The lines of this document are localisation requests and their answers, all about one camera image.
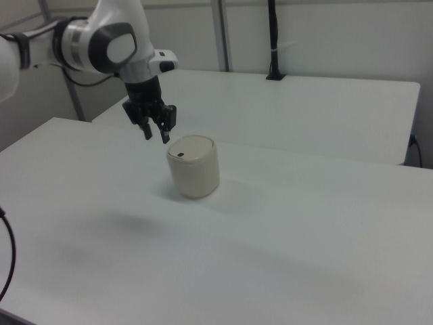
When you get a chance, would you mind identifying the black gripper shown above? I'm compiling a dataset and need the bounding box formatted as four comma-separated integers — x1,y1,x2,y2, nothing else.
122,76,178,145

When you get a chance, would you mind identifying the beige trash bin lid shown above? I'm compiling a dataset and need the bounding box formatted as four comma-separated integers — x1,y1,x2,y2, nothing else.
167,135,214,165

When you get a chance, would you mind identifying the beige plastic trash bin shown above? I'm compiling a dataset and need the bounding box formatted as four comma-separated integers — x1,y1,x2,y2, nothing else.
165,134,222,200

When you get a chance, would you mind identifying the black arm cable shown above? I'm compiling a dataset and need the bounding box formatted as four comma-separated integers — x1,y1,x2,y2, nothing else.
63,66,120,88

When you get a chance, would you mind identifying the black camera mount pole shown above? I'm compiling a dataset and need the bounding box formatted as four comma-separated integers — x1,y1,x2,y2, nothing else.
265,0,287,81

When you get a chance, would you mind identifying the black loose cable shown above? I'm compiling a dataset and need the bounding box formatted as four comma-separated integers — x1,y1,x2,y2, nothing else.
0,205,18,299

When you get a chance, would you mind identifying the black power cable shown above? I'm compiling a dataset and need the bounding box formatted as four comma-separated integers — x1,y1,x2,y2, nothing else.
408,134,424,167

